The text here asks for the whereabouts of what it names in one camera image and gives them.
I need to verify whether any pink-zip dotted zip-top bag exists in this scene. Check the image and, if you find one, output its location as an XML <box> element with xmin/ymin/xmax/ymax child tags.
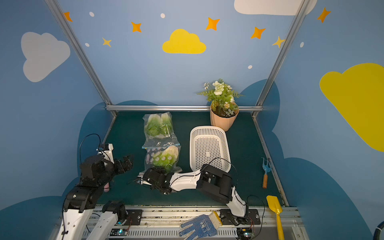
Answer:
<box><xmin>145</xmin><ymin>145</ymin><xmax>182</xmax><ymax>173</ymax></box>

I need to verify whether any potted artificial flower plant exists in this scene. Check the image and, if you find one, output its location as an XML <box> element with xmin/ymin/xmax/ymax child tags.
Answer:
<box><xmin>198</xmin><ymin>79</ymin><xmax>242</xmax><ymax>132</ymax></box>

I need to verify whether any blue garden fork wooden handle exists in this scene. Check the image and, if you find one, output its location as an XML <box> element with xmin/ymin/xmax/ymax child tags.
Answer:
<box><xmin>262</xmin><ymin>158</ymin><xmax>271</xmax><ymax>189</ymax></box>

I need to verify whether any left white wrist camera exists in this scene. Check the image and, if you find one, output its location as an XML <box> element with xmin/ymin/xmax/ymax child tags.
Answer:
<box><xmin>97</xmin><ymin>144</ymin><xmax>114</xmax><ymax>163</ymax></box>

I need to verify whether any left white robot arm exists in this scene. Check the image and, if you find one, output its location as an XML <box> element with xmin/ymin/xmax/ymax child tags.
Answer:
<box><xmin>56</xmin><ymin>154</ymin><xmax>134</xmax><ymax>240</ymax></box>

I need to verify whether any white perforated plastic basket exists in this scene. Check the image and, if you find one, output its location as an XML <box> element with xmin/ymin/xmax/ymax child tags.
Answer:
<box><xmin>190</xmin><ymin>126</ymin><xmax>232</xmax><ymax>173</ymax></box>

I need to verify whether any blue-zip bag with cabbages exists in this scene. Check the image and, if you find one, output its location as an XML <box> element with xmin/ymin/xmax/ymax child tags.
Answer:
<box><xmin>142</xmin><ymin>112</ymin><xmax>180</xmax><ymax>149</ymax></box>

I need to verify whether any yellow plastic shovel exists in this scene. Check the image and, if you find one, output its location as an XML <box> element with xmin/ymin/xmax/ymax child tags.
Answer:
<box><xmin>266</xmin><ymin>196</ymin><xmax>285</xmax><ymax>240</ymax></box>

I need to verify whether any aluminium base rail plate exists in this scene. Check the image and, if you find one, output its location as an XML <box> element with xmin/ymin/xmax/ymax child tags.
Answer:
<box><xmin>53</xmin><ymin>205</ymin><xmax>310</xmax><ymax>240</ymax></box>

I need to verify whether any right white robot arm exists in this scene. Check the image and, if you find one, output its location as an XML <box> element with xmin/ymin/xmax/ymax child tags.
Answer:
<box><xmin>139</xmin><ymin>164</ymin><xmax>248</xmax><ymax>218</ymax></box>

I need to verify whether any green chinese cabbage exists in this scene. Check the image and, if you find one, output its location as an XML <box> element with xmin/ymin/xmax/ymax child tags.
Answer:
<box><xmin>151</xmin><ymin>146</ymin><xmax>179</xmax><ymax>172</ymax></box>

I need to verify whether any blue dotted work glove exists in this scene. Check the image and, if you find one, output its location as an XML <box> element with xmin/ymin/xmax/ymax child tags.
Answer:
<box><xmin>178</xmin><ymin>212</ymin><xmax>223</xmax><ymax>240</ymax></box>

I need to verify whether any aluminium frame back rail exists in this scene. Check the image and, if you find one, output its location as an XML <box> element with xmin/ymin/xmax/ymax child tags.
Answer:
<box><xmin>105</xmin><ymin>104</ymin><xmax>264</xmax><ymax>113</ymax></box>

